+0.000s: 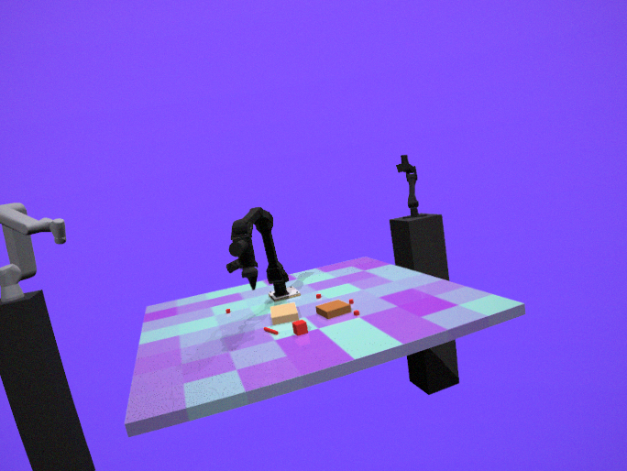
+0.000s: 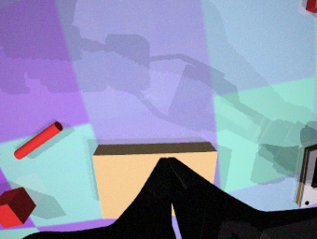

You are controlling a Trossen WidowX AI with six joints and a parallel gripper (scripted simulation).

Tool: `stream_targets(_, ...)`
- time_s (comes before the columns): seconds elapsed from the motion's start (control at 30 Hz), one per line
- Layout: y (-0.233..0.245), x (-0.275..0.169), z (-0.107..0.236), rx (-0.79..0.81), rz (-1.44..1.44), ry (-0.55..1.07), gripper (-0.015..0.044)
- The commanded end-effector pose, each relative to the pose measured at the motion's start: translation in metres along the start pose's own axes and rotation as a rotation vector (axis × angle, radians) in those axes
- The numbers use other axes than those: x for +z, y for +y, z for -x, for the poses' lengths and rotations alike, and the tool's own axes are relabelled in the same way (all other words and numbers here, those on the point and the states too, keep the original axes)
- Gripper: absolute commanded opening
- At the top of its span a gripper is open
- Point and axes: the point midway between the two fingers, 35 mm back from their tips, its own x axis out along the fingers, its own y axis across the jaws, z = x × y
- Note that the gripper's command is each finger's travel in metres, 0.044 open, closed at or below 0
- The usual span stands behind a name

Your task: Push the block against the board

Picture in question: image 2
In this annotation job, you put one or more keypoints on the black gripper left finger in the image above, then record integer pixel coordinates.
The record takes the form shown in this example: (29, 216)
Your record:
(149, 216)

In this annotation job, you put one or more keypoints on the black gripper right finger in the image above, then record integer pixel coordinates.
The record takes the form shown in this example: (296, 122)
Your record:
(203, 211)

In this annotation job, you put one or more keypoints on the red cylinder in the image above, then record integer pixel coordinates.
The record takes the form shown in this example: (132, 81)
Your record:
(38, 140)

